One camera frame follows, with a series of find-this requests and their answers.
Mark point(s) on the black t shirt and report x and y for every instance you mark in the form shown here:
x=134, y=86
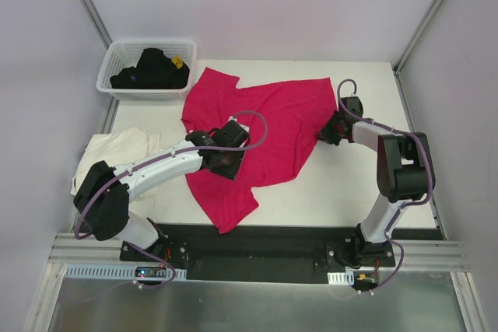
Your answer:
x=154, y=71

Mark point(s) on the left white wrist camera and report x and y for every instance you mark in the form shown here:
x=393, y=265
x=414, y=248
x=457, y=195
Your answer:
x=239, y=122

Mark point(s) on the right white cable duct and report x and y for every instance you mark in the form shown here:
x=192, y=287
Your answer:
x=341, y=278

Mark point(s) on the aluminium frame post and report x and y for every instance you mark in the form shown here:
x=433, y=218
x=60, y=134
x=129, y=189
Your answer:
x=83, y=1
x=421, y=29

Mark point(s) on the white cable duct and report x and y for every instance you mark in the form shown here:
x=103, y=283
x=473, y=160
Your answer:
x=123, y=272
x=341, y=278

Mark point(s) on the left white cable duct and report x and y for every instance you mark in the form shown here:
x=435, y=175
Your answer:
x=123, y=272

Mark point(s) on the white plastic laundry basket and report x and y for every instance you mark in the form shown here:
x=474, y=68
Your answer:
x=125, y=53

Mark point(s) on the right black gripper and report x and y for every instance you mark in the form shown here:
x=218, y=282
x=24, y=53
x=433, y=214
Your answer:
x=331, y=132

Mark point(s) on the white t shirt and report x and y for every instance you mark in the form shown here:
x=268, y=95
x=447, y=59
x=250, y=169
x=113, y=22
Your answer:
x=117, y=148

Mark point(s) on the pink t shirt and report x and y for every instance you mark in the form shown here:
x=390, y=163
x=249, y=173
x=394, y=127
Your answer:
x=285, y=116

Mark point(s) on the left aluminium frame post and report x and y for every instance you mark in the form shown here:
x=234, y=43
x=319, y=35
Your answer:
x=83, y=1

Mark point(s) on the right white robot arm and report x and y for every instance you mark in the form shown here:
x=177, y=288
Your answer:
x=404, y=177

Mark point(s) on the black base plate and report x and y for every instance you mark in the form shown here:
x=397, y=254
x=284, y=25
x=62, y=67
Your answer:
x=276, y=254

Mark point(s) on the right aluminium frame post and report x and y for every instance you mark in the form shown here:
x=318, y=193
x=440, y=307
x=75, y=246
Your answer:
x=421, y=29

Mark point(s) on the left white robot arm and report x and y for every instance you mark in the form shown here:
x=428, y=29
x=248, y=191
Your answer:
x=106, y=192

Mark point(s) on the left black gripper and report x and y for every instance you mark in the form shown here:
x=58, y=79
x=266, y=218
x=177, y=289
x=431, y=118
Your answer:
x=226, y=163

